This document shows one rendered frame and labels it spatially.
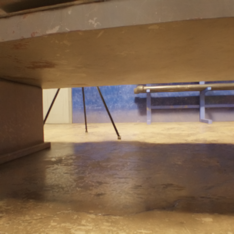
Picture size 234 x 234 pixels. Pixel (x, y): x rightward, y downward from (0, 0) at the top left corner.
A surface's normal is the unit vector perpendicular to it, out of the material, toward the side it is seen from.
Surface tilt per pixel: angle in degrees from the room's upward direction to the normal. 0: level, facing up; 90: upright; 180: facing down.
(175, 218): 0
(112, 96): 90
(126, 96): 90
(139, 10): 90
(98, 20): 90
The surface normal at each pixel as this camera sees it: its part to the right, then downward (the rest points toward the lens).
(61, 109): -0.18, 0.03
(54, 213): -0.02, -1.00
